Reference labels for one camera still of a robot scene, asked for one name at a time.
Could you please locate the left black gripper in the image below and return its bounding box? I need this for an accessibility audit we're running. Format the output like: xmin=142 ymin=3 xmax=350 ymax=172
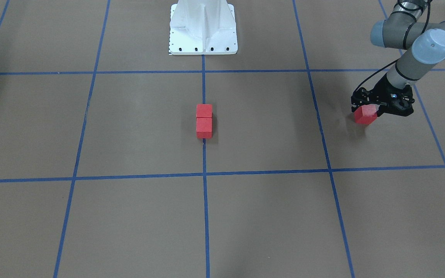
xmin=351 ymin=75 xmax=409 ymax=117

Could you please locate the red cube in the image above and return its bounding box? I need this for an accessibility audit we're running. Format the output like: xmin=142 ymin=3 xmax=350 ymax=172
xmin=353 ymin=104 xmax=378 ymax=125
xmin=195 ymin=103 xmax=212 ymax=118
xmin=196 ymin=117 xmax=212 ymax=139

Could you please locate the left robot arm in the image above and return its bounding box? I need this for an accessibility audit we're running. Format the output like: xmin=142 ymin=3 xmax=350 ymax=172
xmin=351 ymin=0 xmax=445 ymax=117

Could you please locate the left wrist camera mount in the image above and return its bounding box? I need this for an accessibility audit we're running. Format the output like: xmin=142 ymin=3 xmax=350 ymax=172
xmin=383 ymin=85 xmax=415 ymax=117

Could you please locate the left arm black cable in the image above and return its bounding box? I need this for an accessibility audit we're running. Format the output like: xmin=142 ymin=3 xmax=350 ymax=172
xmin=356 ymin=0 xmax=431 ymax=93

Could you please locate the white pedestal column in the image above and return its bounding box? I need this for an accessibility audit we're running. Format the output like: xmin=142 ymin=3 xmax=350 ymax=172
xmin=168 ymin=0 xmax=238 ymax=55

